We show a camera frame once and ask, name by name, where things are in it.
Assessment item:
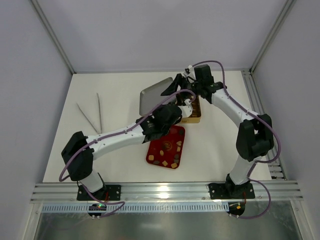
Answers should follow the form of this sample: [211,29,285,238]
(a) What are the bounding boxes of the silver tin lid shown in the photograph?
[139,77,173,116]

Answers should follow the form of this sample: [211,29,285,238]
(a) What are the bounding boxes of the metal tongs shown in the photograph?
[75,92,103,134]

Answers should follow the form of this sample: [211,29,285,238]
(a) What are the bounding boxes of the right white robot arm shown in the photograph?
[161,61,274,199]

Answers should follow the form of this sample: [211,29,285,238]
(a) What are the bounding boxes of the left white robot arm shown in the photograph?
[58,89,196,199]

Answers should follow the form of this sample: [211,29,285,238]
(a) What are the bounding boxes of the gold chocolate box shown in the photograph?
[180,96,202,124]

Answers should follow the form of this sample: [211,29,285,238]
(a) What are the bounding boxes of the red tray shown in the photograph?
[145,125,186,170]

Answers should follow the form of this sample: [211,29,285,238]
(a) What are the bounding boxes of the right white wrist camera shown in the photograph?
[183,65,195,79]

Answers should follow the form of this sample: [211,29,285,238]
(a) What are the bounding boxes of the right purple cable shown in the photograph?
[192,60,281,220]

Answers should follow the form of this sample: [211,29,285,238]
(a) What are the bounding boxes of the purple cable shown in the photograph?
[192,60,281,220]
[59,89,196,217]

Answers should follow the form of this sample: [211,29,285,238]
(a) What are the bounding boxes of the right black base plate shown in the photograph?
[208,182,256,200]

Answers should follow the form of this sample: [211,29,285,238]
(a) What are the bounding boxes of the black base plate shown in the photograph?
[208,182,256,200]
[76,184,122,201]

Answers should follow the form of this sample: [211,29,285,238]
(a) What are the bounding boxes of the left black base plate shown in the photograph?
[76,184,122,201]

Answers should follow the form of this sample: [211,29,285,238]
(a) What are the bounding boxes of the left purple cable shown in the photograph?
[59,89,196,217]

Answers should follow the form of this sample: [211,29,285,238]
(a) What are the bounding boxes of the aluminium front rail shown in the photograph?
[30,180,303,214]

